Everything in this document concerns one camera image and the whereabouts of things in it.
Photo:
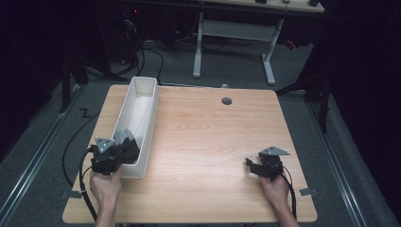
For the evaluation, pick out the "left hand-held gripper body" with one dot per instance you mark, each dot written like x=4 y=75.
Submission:
x=105 y=159

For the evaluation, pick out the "white rectangular box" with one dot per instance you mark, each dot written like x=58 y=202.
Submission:
x=142 y=107

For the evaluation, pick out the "grey tape piece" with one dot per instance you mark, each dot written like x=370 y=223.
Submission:
x=73 y=195
x=308 y=191

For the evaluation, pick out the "small red object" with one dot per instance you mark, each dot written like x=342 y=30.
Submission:
x=290 y=44

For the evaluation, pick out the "grey table grommet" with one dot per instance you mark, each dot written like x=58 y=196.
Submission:
x=226 y=101

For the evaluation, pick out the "black metal stand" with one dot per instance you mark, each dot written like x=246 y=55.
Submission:
x=67 y=82
x=321 y=101

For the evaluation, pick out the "grey and black sock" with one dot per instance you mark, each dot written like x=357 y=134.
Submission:
x=121 y=136

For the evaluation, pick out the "person's left hand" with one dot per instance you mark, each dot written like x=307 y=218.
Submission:
x=105 y=187

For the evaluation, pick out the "person's right hand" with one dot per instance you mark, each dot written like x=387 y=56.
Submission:
x=277 y=190

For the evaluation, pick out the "metal floor rail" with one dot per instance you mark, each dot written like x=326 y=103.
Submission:
x=38 y=151
x=337 y=167

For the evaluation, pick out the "wooden desk with white frame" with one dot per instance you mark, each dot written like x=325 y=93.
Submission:
x=236 y=30

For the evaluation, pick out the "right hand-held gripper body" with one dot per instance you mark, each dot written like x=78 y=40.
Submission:
x=271 y=167

